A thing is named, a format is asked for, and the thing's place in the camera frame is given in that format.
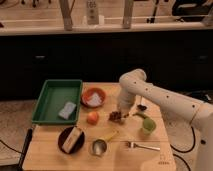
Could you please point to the metal cup yellow handle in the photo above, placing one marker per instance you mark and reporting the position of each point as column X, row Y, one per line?
column 99, row 146

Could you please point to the white crumpled cloth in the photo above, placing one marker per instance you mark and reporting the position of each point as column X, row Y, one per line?
column 94, row 100

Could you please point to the beige box on plate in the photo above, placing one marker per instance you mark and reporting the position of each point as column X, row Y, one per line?
column 72, row 140

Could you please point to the silver fork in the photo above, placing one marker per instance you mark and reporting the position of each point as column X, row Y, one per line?
column 131, row 144

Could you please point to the black and white spoon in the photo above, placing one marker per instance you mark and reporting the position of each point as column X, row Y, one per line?
column 141, row 105

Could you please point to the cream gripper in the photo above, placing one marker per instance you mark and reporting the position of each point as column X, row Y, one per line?
column 123, row 107

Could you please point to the dark red grape bunch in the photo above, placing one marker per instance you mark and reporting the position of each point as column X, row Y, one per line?
column 117, row 116

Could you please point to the light blue sponge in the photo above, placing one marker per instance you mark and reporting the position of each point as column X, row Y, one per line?
column 67, row 110

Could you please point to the orange round fruit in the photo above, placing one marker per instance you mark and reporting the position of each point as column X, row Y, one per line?
column 92, row 118

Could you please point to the green plastic tray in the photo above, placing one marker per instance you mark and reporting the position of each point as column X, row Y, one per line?
column 54, row 95

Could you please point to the green cup with handle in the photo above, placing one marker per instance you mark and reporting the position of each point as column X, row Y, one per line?
column 148, row 124

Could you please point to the orange bowl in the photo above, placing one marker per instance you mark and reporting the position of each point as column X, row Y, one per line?
column 88, row 92

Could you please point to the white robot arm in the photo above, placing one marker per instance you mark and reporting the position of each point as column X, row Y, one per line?
column 196, row 112

